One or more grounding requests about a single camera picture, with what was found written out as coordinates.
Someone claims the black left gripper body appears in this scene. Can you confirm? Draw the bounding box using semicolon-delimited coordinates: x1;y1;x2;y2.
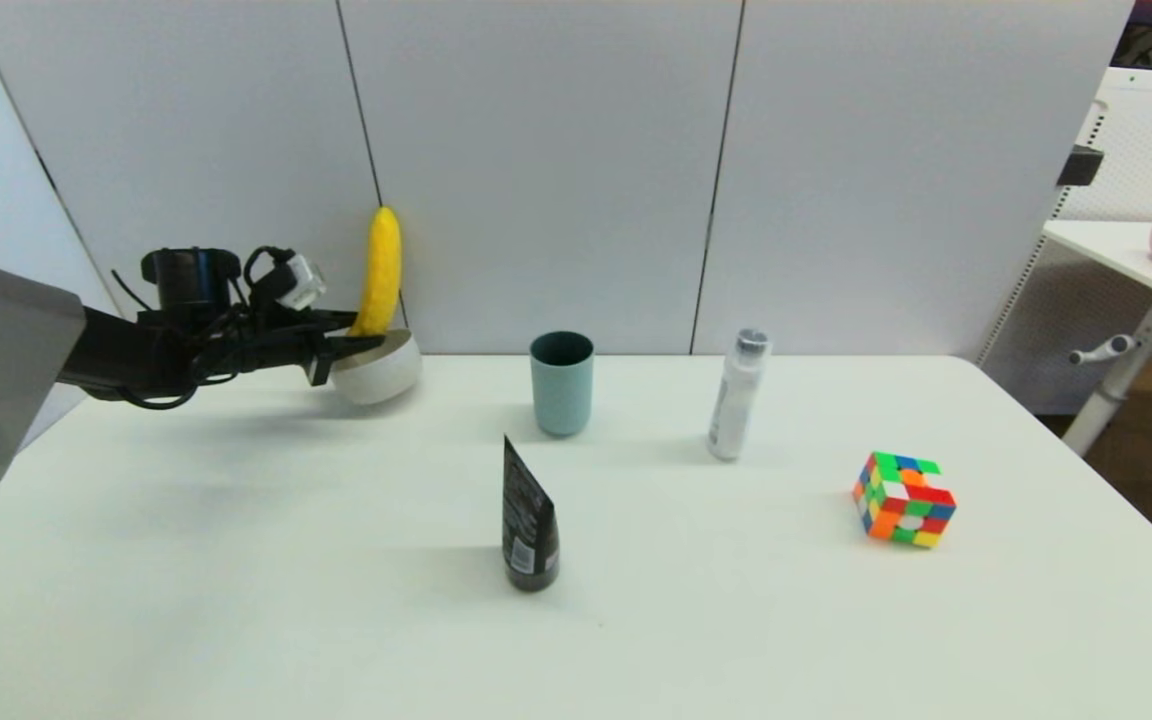
241;319;335;387

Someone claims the yellow banana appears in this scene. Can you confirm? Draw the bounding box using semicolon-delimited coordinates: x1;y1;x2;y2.
348;207;404;338

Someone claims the beige bowl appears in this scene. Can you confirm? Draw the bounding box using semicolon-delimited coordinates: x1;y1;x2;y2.
331;330;423;406

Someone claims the teal plastic cup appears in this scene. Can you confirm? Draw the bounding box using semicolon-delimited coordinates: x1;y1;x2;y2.
530;332;595;437

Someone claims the black squeeze tube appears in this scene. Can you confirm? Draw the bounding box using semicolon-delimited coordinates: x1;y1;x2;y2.
502;435;560;592

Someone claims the white cylindrical bottle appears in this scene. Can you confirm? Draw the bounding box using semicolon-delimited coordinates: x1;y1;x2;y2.
706;328;771;462

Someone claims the multicoloured puzzle cube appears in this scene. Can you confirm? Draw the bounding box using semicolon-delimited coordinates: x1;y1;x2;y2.
851;452;956;548

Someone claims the black clamp on panel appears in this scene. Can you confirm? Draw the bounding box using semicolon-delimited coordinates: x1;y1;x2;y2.
1054;147;1104;189

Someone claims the white side desk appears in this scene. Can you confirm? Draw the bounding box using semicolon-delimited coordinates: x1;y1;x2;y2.
1042;220;1152;461

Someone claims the white pegboard panel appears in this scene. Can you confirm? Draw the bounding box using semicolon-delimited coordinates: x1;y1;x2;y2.
976;68;1152;416

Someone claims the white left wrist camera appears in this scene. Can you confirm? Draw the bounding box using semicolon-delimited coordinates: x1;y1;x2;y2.
274;254;328;311

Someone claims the black camera cable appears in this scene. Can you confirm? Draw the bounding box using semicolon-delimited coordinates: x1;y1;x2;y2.
242;246;295;297

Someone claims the white desk crank handle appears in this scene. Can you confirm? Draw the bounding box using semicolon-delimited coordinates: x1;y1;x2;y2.
1068;335;1137;367

